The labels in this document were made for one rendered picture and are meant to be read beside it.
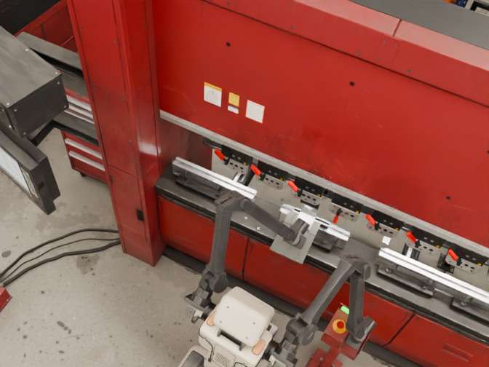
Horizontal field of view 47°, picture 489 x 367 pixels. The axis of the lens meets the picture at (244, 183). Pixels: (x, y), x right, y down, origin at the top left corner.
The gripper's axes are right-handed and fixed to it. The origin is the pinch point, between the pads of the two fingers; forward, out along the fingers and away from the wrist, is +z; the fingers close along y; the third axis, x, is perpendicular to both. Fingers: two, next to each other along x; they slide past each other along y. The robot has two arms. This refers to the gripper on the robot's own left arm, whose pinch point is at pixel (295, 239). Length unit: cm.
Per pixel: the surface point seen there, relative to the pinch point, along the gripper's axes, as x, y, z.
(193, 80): -44, 68, -51
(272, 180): -21.8, 22.4, -8.8
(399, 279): -5, -57, 16
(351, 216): -21.8, -20.6, -9.5
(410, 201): -36, -41, -35
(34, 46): -28, 140, -59
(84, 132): -3, 121, -17
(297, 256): 7.1, -4.7, -0.9
